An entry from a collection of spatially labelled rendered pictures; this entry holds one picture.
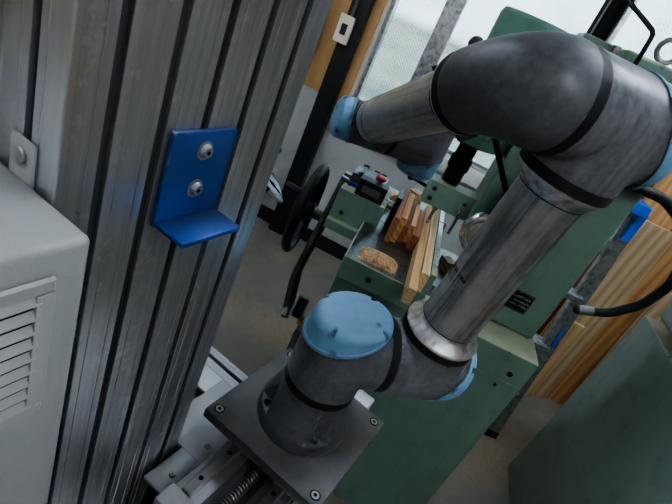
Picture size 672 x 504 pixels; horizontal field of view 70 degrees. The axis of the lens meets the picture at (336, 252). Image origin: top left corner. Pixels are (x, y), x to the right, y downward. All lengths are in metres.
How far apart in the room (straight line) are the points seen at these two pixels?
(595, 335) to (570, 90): 2.28
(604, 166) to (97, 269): 0.49
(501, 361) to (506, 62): 0.97
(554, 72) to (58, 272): 0.43
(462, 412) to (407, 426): 0.17
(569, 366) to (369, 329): 2.19
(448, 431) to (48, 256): 1.32
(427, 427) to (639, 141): 1.13
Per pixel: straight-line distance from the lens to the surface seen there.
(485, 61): 0.53
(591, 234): 1.34
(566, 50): 0.52
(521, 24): 1.25
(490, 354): 1.35
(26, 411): 0.43
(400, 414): 1.51
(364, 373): 0.70
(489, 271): 0.64
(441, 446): 1.57
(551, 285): 1.39
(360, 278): 1.14
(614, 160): 0.57
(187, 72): 0.40
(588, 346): 2.79
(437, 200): 1.36
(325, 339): 0.66
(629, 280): 2.63
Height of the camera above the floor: 1.43
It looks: 28 degrees down
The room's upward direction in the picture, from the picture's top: 25 degrees clockwise
